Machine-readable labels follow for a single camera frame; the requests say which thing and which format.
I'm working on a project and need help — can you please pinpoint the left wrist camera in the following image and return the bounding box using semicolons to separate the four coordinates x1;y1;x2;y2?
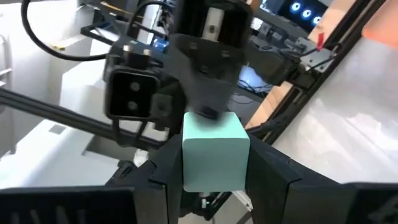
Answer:
103;43;175;141

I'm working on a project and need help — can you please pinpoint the mint cube block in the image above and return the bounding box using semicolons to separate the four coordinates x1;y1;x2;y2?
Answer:
182;111;251;193

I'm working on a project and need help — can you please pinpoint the white work surface sheet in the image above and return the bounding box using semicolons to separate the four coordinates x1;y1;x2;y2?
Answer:
270;37;398;184

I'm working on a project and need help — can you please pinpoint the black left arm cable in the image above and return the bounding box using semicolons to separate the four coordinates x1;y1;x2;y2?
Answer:
20;0;108;62

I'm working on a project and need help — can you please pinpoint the black computer with blue lights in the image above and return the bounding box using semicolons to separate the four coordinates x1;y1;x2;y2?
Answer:
278;0;335;32

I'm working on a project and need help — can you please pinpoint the red cable clip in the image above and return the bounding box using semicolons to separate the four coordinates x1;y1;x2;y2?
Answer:
316;32;326;51

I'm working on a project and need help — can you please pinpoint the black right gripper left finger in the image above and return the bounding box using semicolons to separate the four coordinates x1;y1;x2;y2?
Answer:
0;133;185;224

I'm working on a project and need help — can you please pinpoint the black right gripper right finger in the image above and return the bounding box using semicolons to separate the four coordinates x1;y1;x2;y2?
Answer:
244;133;398;224

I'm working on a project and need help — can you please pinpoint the metal frame bracket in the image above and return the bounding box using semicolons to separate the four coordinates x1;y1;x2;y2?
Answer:
295;37;338;74

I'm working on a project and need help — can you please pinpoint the black aluminium table frame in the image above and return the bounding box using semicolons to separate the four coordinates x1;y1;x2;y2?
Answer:
0;0;388;147

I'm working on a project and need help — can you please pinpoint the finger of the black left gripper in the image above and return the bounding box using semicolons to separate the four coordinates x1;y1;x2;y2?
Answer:
166;32;249;121

